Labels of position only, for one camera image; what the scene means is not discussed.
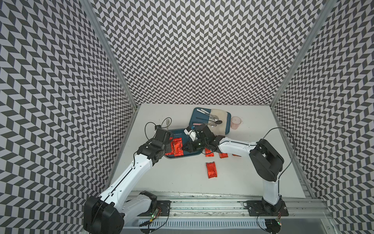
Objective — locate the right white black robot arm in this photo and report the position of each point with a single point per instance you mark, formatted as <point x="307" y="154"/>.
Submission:
<point x="268" y="163"/>

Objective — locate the teal flat tray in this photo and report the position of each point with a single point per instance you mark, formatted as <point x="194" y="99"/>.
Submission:
<point x="196" y="115"/>

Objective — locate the black metal spoon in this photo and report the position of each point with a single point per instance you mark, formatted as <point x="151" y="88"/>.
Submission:
<point x="209" y="120"/>

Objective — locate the aluminium front rail frame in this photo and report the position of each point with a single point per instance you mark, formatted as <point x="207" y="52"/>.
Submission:
<point x="215" y="212"/>

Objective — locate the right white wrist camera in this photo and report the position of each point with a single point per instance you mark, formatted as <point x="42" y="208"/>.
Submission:
<point x="191" y="133"/>

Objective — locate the beige folded cloth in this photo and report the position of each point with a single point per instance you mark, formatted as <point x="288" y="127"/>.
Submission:
<point x="220" y="124"/>

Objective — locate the pink handle spoon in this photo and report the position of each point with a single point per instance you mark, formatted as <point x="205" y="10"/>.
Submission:
<point x="207" y="124"/>

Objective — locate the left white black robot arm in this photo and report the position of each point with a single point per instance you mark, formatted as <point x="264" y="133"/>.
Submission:
<point x="109" y="212"/>

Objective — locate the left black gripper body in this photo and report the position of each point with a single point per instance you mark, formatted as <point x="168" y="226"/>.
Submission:
<point x="163" y="149"/>

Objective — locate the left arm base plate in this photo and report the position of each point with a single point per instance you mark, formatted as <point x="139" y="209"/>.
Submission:
<point x="161" y="208"/>

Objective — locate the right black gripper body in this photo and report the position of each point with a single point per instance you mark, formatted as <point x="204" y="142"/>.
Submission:
<point x="199" y="144"/>

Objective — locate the white handle spoon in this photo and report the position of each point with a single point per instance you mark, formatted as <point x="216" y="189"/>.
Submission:
<point x="206" y="112"/>

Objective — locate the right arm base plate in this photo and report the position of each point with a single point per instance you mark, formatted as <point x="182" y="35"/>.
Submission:
<point x="267" y="209"/>

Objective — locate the pink translucent cup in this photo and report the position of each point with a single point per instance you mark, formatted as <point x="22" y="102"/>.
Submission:
<point x="235" y="122"/>

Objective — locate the teal plastic storage box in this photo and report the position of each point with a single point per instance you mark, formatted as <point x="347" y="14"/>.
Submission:
<point x="176" y="133"/>

